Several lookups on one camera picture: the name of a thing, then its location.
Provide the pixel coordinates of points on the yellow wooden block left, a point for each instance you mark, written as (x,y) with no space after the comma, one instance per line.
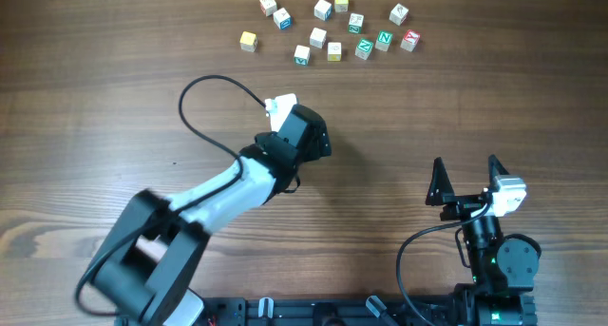
(248,41)

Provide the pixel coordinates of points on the dark green block Z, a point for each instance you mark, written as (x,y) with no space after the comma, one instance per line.
(355,24)

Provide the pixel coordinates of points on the red wooden letter block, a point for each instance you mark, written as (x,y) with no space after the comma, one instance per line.
(410,40)

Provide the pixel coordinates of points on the green wooden block N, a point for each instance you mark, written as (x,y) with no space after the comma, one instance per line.
(383,40)

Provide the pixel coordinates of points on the plain wooden block centre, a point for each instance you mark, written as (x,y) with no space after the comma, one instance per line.
(318,37)

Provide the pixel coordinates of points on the yellow-edged wooden block K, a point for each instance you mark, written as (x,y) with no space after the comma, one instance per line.
(334,51)

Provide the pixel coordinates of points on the plain wooden block bird picture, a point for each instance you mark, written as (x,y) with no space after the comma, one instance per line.
(398,14)

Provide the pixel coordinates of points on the red-edged wooden block top left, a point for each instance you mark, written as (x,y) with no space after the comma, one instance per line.
(268,7)

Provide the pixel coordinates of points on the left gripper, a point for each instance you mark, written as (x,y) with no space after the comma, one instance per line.
(321,148)

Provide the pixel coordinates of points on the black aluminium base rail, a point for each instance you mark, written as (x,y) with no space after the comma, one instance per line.
(439,310)

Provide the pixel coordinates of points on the yellow wooden block top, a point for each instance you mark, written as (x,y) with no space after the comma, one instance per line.
(341,5)

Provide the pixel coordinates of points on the green wooden block Z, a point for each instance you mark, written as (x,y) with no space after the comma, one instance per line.
(364,48)

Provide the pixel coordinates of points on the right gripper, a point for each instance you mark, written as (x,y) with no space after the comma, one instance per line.
(442,192)

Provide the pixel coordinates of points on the yellow wooden block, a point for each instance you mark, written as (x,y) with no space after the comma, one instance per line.
(248,41)
(341,5)

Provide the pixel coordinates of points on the blue-edged wooden block P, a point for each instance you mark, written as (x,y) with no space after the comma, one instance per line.
(323,10)

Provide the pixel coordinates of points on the teal-edged wooden block V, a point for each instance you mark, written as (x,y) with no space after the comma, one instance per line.
(302,55)

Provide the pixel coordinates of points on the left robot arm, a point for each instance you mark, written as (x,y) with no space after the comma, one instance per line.
(147,260)

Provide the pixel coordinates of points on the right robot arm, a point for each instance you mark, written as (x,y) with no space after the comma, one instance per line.
(502,267)

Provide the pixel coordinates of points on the blue-edged wooden block A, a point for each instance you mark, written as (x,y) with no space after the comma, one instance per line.
(282,18)

